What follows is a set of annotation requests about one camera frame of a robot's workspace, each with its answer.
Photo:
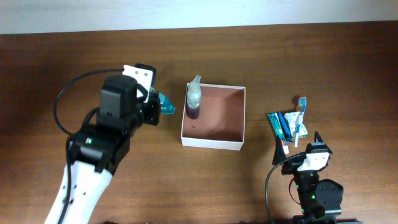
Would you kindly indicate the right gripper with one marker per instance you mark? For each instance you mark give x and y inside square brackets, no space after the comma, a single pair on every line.
[291,165]

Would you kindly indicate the blue white toothbrush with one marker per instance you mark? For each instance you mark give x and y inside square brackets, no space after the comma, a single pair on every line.
[302,102]

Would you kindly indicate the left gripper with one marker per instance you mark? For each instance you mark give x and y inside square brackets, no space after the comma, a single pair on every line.
[154,104]

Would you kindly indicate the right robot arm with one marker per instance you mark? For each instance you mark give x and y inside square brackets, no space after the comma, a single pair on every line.
[320,200]

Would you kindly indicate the white crumpled sachet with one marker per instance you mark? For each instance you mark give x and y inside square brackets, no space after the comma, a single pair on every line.
[292,120]

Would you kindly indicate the white cardboard box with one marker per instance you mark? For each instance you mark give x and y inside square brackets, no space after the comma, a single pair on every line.
[221,123]

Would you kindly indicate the green toothpaste tube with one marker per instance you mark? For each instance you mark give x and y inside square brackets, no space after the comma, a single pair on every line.
[278,130]

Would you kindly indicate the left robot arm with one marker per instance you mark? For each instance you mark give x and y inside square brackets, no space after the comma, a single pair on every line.
[93,153]

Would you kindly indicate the clear spray bottle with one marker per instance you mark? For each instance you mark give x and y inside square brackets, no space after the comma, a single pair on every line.
[193,98]

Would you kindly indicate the teal mouthwash bottle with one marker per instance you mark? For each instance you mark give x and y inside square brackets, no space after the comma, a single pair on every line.
[166,107]

